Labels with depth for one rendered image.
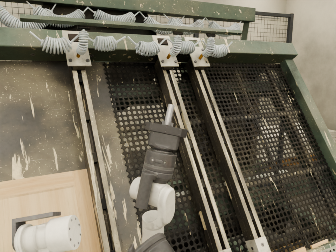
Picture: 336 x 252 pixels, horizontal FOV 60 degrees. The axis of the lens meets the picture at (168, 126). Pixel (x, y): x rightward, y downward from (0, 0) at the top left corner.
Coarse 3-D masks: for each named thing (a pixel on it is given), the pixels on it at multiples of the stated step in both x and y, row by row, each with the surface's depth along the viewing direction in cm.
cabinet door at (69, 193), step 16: (48, 176) 110; (64, 176) 112; (80, 176) 114; (0, 192) 101; (16, 192) 103; (32, 192) 105; (48, 192) 108; (64, 192) 110; (80, 192) 111; (0, 208) 100; (16, 208) 101; (32, 208) 103; (48, 208) 105; (64, 208) 107; (80, 208) 109; (0, 224) 98; (32, 224) 101; (80, 224) 107; (0, 240) 96; (96, 240) 106
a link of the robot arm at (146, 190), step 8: (144, 168) 81; (152, 168) 79; (144, 176) 77; (152, 176) 78; (160, 176) 79; (168, 176) 80; (136, 184) 83; (144, 184) 77; (152, 184) 80; (160, 184) 80; (136, 192) 82; (144, 192) 77; (152, 192) 80; (136, 200) 78; (144, 200) 77; (152, 200) 80; (144, 208) 77
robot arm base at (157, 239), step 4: (152, 236) 64; (156, 236) 64; (160, 236) 65; (164, 236) 66; (148, 240) 63; (152, 240) 63; (156, 240) 63; (160, 240) 64; (144, 244) 62; (148, 244) 62; (152, 244) 62; (156, 244) 63; (136, 248) 63; (140, 248) 62; (144, 248) 62; (148, 248) 62
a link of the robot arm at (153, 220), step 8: (160, 192) 79; (168, 192) 79; (160, 200) 78; (168, 200) 80; (160, 208) 79; (168, 208) 81; (144, 216) 86; (152, 216) 86; (160, 216) 80; (168, 216) 81; (144, 224) 84; (152, 224) 82; (160, 224) 81
